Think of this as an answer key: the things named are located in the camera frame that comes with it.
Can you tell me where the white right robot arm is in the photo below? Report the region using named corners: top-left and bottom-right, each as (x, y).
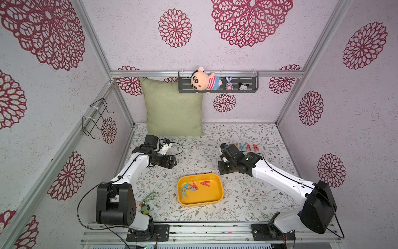
top-left (218, 151), bottom-right (337, 234)

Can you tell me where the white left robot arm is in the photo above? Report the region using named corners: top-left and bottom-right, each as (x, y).
top-left (95, 143), bottom-right (177, 231)

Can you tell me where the yellow plastic storage box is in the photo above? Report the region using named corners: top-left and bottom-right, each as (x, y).
top-left (177, 173), bottom-right (224, 206)

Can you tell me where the grey clothespin bottom left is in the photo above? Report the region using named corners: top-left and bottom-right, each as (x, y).
top-left (181, 188), bottom-right (188, 199)

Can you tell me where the red clothespin bottom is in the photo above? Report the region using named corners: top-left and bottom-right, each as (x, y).
top-left (187, 183), bottom-right (198, 192)

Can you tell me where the green cushion pillow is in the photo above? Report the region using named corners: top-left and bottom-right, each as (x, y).
top-left (140, 77), bottom-right (204, 137)

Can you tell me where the small blue rabbit figure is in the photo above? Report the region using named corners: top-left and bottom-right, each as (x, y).
top-left (226, 76), bottom-right (234, 91)

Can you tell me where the black white mouse figure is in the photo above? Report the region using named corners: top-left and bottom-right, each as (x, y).
top-left (238, 83), bottom-right (249, 91)

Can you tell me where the cartoon boy plush doll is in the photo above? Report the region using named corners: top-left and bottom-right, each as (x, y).
top-left (190, 66), bottom-right (223, 93)

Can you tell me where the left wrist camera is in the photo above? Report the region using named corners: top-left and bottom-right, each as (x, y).
top-left (144, 135), bottom-right (159, 148)

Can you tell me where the plush keychain with green ring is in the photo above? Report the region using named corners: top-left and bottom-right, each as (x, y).
top-left (136, 191), bottom-right (158, 215)

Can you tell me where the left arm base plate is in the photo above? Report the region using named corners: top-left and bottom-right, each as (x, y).
top-left (126, 224), bottom-right (170, 242)

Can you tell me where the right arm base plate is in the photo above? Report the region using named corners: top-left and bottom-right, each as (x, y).
top-left (251, 224), bottom-right (295, 242)

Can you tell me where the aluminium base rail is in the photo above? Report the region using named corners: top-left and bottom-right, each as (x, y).
top-left (79, 222), bottom-right (342, 248)

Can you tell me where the dark wall shelf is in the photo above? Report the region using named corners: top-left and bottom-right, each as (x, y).
top-left (178, 71), bottom-right (259, 93)

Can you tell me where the black wire wall rack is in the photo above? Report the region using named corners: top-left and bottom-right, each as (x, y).
top-left (81, 98), bottom-right (114, 140)

